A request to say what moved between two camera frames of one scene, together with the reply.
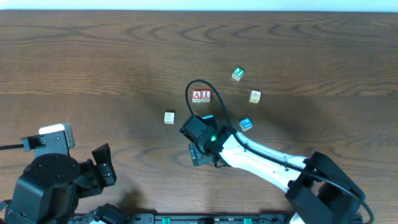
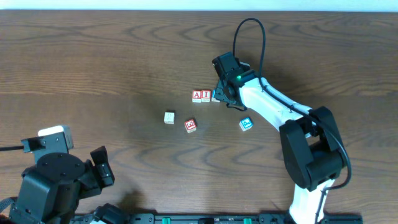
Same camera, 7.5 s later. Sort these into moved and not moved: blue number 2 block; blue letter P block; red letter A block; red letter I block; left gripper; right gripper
Moved: blue number 2 block; right gripper
Not moved: red letter I block; red letter A block; blue letter P block; left gripper
